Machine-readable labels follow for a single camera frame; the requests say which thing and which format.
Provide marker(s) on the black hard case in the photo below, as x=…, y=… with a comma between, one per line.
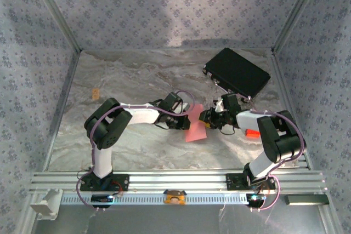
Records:
x=237, y=72

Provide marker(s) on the small orange tag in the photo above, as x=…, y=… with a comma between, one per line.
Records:
x=95, y=94

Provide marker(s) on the aluminium frame post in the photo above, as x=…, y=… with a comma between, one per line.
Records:
x=297, y=12

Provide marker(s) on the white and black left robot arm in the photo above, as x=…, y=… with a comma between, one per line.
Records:
x=140, y=114

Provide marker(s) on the orange cartoon figure sticker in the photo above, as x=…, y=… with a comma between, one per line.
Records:
x=174, y=197

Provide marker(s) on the white plastic bracket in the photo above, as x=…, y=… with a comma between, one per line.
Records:
x=45, y=204

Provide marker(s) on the pink paper sheet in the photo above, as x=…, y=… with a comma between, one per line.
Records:
x=196, y=132

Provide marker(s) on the small orange red object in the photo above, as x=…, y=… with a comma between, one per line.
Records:
x=252, y=133

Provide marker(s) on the small circuit board with light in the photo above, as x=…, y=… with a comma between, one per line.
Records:
x=255, y=199
x=101, y=199

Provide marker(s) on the aluminium table side rail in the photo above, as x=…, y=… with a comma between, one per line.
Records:
x=62, y=108
x=285, y=91

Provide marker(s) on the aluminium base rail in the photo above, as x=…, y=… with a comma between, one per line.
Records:
x=178, y=180

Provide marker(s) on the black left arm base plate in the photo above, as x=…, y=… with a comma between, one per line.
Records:
x=120, y=183

